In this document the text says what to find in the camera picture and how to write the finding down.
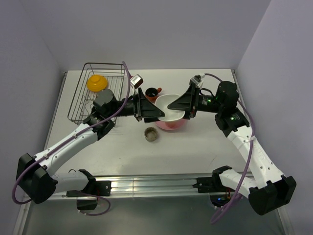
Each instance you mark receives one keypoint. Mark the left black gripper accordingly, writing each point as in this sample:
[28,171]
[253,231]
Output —
[143,108]

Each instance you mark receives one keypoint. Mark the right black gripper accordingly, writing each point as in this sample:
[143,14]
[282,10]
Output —
[189,101]

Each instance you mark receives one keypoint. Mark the yellow ribbed bowl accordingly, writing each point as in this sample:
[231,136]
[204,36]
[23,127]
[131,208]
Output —
[97,83]

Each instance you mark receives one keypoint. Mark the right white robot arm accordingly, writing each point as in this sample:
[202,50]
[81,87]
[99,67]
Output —
[262,182]

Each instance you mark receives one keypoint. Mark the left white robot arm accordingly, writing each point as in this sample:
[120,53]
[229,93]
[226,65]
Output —
[94,127]

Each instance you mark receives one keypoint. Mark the pink round plate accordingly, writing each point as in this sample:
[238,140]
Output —
[161,125]

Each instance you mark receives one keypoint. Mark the small grey speckled bowl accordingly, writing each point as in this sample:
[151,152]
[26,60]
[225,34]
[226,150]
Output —
[151,134]

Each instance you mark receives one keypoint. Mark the dark brown ceramic mug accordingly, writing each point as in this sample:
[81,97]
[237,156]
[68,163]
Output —
[152,94]

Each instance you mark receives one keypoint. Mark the pink plastic cup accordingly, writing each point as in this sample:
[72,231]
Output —
[172,124]

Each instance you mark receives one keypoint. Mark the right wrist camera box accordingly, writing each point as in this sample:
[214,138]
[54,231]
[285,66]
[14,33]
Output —
[197,80]

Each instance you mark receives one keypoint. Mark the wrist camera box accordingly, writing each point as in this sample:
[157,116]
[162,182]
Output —
[197,80]
[136,81]

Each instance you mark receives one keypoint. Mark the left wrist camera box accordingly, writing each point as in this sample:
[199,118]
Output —
[136,81]

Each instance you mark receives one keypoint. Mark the black wire dish rack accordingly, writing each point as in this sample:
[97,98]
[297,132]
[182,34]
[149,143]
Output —
[82,101]

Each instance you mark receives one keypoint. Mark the aluminium frame rail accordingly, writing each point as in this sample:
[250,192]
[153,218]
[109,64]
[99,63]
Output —
[132,183]

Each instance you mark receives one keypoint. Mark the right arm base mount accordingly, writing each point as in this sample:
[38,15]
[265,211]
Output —
[205,185]

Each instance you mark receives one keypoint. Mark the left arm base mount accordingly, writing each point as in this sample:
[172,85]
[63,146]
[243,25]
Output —
[90,198]

